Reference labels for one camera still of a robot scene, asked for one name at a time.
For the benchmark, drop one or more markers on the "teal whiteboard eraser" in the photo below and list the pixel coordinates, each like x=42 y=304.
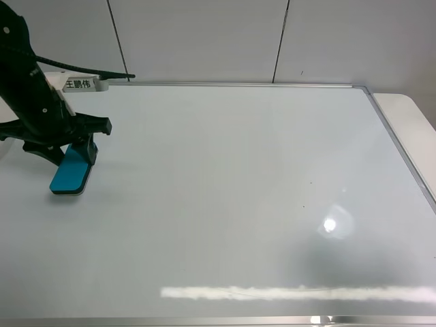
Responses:
x=72 y=175

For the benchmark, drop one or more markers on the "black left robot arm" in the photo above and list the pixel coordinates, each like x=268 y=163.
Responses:
x=23 y=84

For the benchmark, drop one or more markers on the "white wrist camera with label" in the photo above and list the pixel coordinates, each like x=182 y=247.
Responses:
x=74 y=82

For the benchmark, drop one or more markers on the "white whiteboard with aluminium frame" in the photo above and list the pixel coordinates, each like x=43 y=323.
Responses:
x=229 y=205

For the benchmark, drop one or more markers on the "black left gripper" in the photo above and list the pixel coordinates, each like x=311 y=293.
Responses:
x=44 y=133

